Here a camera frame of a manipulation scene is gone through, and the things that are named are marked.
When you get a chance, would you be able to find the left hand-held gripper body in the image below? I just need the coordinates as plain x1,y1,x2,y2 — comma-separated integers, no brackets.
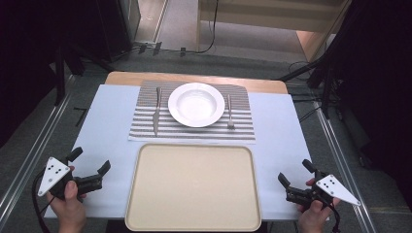
37,156,104,201

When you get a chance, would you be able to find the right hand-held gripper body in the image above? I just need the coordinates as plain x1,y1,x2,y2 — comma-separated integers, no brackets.
285,174,362,209

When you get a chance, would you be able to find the silver table knife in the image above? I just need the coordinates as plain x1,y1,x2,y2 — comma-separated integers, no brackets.
153,86,163,138

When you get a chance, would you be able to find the silver fork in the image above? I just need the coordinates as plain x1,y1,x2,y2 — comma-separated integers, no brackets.
225,93,236,130

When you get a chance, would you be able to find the beige plastic tray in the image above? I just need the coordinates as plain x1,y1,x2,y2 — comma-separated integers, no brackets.
124,143,262,233

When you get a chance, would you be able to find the white plate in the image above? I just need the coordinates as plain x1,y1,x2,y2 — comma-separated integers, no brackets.
167,82,226,128

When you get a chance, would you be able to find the person's right hand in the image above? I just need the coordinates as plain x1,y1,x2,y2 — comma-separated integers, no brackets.
296,197,342,233

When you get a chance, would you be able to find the person's left hand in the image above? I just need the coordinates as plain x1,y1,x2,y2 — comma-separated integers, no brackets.
46,180,88,233

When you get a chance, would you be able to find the white table cover sheet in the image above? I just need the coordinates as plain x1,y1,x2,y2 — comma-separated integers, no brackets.
43,83,330,222

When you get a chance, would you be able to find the striped placemat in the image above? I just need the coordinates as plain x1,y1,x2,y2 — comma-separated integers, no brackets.
127,80,257,145

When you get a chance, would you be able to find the black metal stand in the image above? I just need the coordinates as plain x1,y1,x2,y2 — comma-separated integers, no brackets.
278,0,358,120
52,42,67,107

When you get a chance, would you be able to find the wooden table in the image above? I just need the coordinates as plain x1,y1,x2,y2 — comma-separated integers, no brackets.
105,71,290,95

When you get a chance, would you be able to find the black curtain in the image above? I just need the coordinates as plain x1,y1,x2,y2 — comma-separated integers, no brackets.
333,0,412,210
0,0,98,149

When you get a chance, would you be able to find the black cabinet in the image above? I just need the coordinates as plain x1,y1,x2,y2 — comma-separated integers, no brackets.
93,0,142,62

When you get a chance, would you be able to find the light wooden furniture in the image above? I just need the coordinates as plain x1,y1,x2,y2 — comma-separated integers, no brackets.
195,0,353,62

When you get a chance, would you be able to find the metal floor rail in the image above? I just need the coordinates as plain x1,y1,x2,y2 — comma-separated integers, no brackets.
0,75,77,221
311,100,378,233

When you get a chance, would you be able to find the left hand-held gripper cable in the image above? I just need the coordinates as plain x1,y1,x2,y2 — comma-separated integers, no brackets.
31,169,52,233

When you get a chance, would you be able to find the hand-held gripper cable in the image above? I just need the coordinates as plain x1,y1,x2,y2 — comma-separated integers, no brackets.
31,169,52,233
325,200,343,233

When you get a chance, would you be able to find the right hand-held gripper cable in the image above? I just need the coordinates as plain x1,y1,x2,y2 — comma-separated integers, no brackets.
325,200,343,233

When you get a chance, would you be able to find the black floor cable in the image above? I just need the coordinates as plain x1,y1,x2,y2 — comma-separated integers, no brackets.
287,60,325,123

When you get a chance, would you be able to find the black hanging cable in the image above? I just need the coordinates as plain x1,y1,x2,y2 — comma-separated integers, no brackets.
179,0,220,55

